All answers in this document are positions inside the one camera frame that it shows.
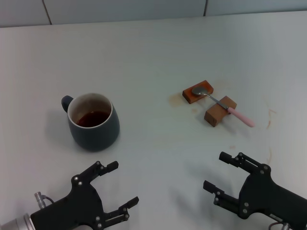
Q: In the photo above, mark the flat reddish wooden block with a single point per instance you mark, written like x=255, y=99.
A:
x=187, y=95

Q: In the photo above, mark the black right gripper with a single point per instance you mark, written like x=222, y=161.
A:
x=275, y=201

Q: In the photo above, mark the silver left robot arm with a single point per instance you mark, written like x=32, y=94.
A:
x=14, y=222

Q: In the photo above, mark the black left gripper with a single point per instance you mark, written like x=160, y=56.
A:
x=72, y=210

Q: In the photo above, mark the dark grey ceramic mug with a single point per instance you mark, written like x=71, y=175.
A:
x=96, y=136

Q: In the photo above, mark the arched light wooden block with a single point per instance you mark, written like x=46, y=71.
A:
x=213, y=115

